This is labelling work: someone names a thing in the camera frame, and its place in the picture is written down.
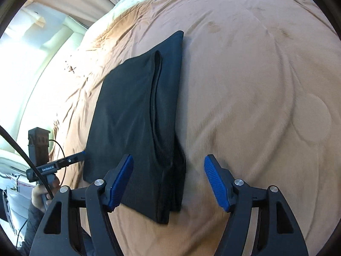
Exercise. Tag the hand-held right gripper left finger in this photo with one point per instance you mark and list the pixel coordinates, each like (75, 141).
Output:
(121, 184)

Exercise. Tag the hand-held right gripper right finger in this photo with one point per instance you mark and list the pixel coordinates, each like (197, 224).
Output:
(217, 184)

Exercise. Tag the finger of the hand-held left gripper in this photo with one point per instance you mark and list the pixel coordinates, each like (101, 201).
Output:
(74, 157)

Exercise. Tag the black shirt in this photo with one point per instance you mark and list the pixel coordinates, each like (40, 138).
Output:
(128, 117)

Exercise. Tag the person's left forearm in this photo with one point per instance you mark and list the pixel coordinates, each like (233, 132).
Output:
(34, 226)

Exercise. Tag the person's left hand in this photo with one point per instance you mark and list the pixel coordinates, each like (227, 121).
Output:
(37, 196)

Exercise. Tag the orange blanket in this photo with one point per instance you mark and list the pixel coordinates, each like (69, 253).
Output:
(239, 85)

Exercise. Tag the peach curtain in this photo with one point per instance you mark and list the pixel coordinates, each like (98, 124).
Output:
(80, 0)

